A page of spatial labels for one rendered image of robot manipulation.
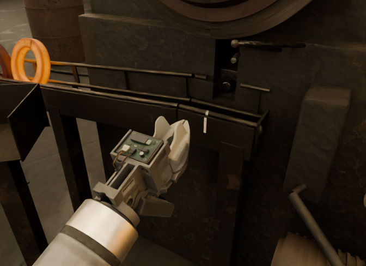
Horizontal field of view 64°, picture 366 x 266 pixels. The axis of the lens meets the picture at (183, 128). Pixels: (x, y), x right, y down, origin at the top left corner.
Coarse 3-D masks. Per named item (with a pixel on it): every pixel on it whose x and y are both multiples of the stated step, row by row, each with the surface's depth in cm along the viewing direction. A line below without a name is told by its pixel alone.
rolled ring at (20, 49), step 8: (24, 40) 102; (32, 40) 100; (16, 48) 105; (24, 48) 103; (32, 48) 100; (40, 48) 100; (16, 56) 105; (24, 56) 108; (40, 56) 99; (48, 56) 101; (16, 64) 106; (40, 64) 99; (48, 64) 101; (16, 72) 106; (24, 72) 108; (40, 72) 100; (48, 72) 101; (24, 80) 106; (32, 80) 102; (40, 80) 101
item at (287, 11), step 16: (144, 0) 63; (288, 0) 49; (304, 0) 48; (160, 16) 63; (176, 16) 61; (256, 16) 53; (272, 16) 52; (288, 16) 50; (192, 32) 61; (208, 32) 59; (224, 32) 57; (240, 32) 56; (256, 32) 54
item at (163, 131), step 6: (156, 120) 49; (162, 120) 50; (180, 120) 54; (156, 126) 49; (162, 126) 51; (168, 126) 52; (174, 126) 53; (156, 132) 50; (162, 132) 51; (168, 132) 52; (162, 138) 52; (168, 138) 52
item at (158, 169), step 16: (128, 144) 44; (144, 144) 43; (160, 144) 43; (128, 160) 42; (144, 160) 41; (160, 160) 45; (112, 176) 42; (128, 176) 40; (144, 176) 43; (160, 176) 44; (96, 192) 39; (112, 192) 38; (128, 192) 40; (144, 192) 44; (160, 192) 46; (128, 208) 39
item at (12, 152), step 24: (0, 96) 82; (24, 96) 83; (0, 120) 86; (24, 120) 72; (48, 120) 88; (0, 144) 76; (24, 144) 71; (0, 168) 79; (0, 192) 83; (24, 192) 87; (24, 216) 88; (24, 240) 93
